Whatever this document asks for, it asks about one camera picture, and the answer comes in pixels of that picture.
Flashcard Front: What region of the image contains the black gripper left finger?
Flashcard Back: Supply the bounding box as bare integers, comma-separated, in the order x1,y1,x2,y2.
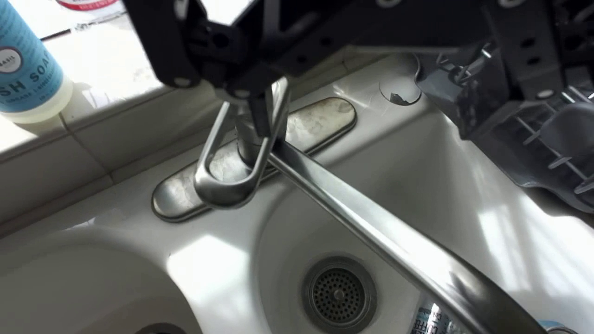
119,0,275,141

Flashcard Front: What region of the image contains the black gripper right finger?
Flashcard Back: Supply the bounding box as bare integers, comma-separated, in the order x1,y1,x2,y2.
481,0,566,102

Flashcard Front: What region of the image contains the dark grey dish rack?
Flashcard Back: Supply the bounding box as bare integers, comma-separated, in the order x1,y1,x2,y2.
419,35,594,215

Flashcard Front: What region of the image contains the blue dish soap bottle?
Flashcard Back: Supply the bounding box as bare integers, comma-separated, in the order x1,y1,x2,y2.
0,0,76,126

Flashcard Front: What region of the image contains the chrome faucet spout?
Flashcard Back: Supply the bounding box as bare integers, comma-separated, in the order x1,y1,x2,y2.
236,100,548,334

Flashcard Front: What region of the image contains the white double basin sink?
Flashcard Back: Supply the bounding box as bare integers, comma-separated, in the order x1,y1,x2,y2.
0,54,594,334

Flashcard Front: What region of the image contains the round metal drain strainer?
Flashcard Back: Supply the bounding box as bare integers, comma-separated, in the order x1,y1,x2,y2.
301,254,379,334

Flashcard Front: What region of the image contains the brushed metal faucet base plate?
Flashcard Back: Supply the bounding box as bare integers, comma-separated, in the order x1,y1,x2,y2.
150,95,360,224

